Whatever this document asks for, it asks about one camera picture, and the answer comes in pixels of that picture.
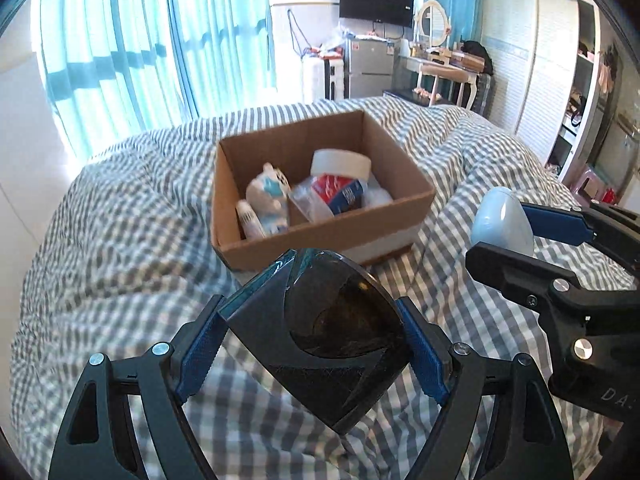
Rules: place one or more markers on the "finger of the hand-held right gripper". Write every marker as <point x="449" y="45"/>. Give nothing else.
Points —
<point x="560" y="225"/>
<point x="515" y="272"/>

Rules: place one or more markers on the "wide teal curtain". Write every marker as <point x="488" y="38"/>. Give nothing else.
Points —
<point x="115" y="50"/>

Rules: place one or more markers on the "brown cardboard box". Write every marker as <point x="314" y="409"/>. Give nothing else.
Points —
<point x="290" y="147"/>

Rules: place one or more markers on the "white tape roll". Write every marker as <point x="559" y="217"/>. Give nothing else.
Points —
<point x="340" y="164"/>

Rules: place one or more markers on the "clear plastic bag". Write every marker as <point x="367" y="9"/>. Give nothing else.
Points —
<point x="310" y="205"/>
<point x="340" y="40"/>

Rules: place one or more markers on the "white oval mirror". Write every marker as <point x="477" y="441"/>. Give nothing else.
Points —
<point x="432" y="22"/>

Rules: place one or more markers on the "silver small fridge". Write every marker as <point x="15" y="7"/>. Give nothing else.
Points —
<point x="370" y="67"/>

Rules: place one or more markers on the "brown boxes on dressing table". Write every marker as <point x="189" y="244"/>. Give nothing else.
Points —
<point x="467" y="59"/>

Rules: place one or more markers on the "black bag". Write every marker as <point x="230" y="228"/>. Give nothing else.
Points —
<point x="477" y="55"/>

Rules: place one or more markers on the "pink plastic stool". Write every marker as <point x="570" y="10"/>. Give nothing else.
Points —
<point x="595" y="185"/>

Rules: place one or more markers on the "white dressing table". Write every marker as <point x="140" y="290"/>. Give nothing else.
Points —
<point x="440" y="72"/>

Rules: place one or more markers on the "black wall television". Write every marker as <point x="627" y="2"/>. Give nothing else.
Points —
<point x="375" y="0"/>

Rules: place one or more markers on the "narrow teal curtain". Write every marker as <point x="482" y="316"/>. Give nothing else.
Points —
<point x="225" y="35"/>

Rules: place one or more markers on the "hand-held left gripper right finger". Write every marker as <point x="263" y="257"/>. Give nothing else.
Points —
<point x="425" y="355"/>

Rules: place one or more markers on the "white wardrobe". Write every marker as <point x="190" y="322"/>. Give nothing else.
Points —
<point x="535" y="60"/>

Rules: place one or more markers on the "white suitcase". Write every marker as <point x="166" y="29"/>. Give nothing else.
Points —
<point x="322" y="80"/>

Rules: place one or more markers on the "white small tube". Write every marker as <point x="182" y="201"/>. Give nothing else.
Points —
<point x="250" y="220"/>

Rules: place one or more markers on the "red and blue packet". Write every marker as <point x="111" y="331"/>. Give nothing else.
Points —
<point x="342" y="195"/>

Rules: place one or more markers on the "black glossy diamond-shaped case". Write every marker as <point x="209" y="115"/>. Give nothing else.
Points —
<point x="320" y="340"/>

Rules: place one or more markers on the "black bench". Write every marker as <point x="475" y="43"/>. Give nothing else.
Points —
<point x="400" y="96"/>

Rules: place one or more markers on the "grey checked blanket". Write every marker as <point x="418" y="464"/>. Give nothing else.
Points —
<point x="125" y="235"/>

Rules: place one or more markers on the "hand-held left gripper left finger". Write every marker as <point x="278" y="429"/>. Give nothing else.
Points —
<point x="197" y="355"/>

